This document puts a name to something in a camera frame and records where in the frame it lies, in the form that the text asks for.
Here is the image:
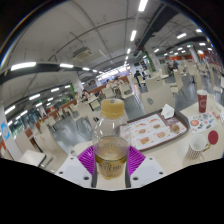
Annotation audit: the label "white neighbouring table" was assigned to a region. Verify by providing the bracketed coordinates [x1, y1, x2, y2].
[19, 149, 48, 168]

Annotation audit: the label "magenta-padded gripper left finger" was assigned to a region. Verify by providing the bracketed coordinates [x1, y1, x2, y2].
[54, 145, 99, 189]

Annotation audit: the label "red paper cup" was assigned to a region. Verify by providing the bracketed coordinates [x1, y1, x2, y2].
[196, 89, 209, 114]

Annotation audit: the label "beige chair with round hole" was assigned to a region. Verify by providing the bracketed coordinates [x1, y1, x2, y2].
[139, 83, 176, 115]
[85, 109, 101, 134]

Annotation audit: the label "ceiling lights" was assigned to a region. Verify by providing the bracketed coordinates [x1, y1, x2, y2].
[3, 0, 214, 116]

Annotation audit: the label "ceiling air conditioner unit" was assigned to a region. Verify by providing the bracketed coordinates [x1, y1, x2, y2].
[71, 46, 94, 62]

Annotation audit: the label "beige canteen chairs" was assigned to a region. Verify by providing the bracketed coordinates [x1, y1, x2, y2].
[14, 59, 224, 168]

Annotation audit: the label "flat round red coaster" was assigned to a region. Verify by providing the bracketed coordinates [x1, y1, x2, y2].
[207, 129, 220, 145]

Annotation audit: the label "person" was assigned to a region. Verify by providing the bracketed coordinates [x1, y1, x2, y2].
[79, 89, 91, 102]
[114, 76, 125, 87]
[105, 79, 115, 90]
[166, 59, 180, 72]
[133, 69, 144, 81]

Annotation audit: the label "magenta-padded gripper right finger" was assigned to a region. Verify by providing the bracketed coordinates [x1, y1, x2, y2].
[125, 145, 167, 189]

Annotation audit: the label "dark food tray, paper liner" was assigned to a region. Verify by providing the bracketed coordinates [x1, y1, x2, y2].
[118, 109, 190, 153]

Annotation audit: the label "white striped mug, gold handle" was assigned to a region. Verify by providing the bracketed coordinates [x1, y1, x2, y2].
[185, 133, 212, 161]

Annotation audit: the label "clear tea bottle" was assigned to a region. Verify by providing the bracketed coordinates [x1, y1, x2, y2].
[91, 98, 132, 181]

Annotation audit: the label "colourful printed flyer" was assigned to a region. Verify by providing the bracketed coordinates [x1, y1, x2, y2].
[187, 112, 218, 135]

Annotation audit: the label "white paper napkin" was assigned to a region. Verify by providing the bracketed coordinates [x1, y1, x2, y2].
[160, 103, 176, 120]

